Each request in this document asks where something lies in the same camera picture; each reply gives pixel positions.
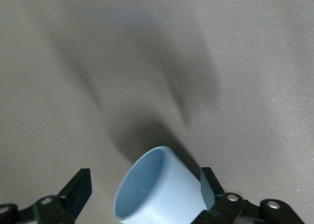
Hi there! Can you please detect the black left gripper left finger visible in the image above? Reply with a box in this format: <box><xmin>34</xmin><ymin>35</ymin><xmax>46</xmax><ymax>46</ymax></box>
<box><xmin>0</xmin><ymin>168</ymin><xmax>93</xmax><ymax>224</ymax></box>

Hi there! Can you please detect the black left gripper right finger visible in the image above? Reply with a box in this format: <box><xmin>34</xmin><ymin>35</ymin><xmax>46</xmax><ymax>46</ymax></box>
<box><xmin>199</xmin><ymin>167</ymin><xmax>305</xmax><ymax>224</ymax></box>

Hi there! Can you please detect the light blue cup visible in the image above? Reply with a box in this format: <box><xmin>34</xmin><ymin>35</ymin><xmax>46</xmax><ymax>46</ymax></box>
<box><xmin>113</xmin><ymin>145</ymin><xmax>209</xmax><ymax>224</ymax></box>

